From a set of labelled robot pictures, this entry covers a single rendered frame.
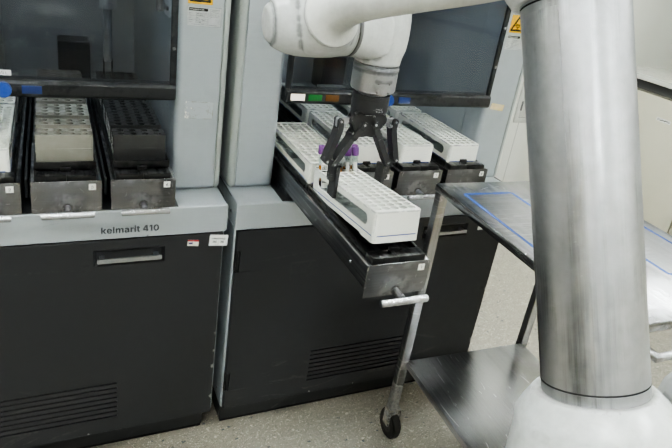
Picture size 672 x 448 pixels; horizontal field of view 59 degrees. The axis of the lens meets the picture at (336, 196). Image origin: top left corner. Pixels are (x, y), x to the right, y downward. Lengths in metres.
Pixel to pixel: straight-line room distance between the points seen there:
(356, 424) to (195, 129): 1.03
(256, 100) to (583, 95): 0.98
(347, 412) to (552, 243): 1.46
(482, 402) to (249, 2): 1.16
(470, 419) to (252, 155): 0.86
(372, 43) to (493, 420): 1.01
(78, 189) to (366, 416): 1.12
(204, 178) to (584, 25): 1.07
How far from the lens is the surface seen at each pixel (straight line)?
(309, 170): 1.37
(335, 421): 1.94
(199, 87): 1.40
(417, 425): 2.00
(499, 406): 1.72
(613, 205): 0.58
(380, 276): 1.12
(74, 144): 1.39
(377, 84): 1.15
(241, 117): 1.44
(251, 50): 1.41
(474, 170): 1.70
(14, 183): 1.34
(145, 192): 1.37
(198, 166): 1.46
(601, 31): 0.59
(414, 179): 1.60
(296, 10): 1.04
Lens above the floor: 1.34
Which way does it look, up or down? 23 degrees down
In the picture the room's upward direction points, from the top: 9 degrees clockwise
